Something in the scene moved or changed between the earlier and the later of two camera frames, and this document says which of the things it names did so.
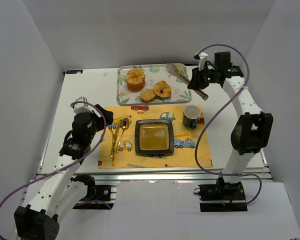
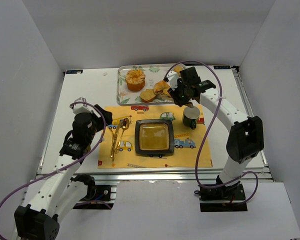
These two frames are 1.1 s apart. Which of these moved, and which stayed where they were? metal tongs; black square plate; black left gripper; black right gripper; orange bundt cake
Moved: black right gripper; metal tongs
Stayed: orange bundt cake; black square plate; black left gripper
